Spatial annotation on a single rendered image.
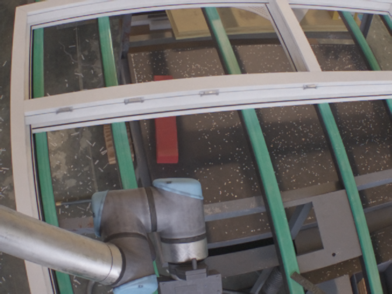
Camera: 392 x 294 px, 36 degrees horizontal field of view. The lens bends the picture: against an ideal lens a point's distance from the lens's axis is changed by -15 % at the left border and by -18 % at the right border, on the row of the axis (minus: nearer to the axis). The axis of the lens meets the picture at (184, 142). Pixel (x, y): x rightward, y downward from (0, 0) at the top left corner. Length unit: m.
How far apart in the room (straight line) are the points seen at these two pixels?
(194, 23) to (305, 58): 0.58
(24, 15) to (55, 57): 1.14
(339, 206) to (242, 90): 0.42
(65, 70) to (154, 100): 1.34
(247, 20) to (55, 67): 1.04
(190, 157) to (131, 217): 0.79
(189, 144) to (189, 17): 0.51
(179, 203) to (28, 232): 0.37
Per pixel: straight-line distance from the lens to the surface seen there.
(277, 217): 1.65
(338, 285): 1.80
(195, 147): 2.06
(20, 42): 1.89
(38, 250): 1.09
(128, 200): 1.29
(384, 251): 2.03
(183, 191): 1.29
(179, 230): 1.30
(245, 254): 1.93
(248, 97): 1.81
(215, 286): 1.36
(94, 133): 2.80
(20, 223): 1.07
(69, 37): 3.18
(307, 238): 2.00
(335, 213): 1.71
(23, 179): 1.58
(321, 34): 2.50
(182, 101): 1.77
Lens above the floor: 2.27
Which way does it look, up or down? 54 degrees down
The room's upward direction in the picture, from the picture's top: 9 degrees clockwise
